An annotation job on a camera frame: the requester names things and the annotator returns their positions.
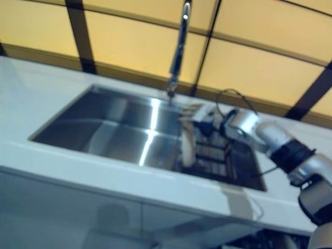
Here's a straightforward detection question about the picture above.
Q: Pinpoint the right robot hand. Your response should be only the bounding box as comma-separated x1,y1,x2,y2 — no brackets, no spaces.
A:
178,103,227,137

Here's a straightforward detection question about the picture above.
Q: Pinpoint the cream ceramic plate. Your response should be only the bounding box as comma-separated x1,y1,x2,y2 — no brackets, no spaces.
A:
181,126,196,167

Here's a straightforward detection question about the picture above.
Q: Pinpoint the black sink drain rack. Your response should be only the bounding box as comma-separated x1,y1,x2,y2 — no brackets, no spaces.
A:
178,103,268,192

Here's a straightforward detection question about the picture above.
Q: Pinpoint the chrome gooseneck kitchen faucet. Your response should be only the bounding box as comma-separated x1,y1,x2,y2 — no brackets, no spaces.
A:
167,0,195,101

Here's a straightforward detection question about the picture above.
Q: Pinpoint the stainless steel sink basin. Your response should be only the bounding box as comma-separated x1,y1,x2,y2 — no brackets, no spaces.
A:
27,84,268,193

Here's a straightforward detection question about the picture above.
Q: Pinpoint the wide white cabinet door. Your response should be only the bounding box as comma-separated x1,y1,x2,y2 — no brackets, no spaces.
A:
0,170,144,249

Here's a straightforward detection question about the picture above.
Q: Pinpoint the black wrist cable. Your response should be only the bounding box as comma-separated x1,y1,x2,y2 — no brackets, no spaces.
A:
214,89,281,177

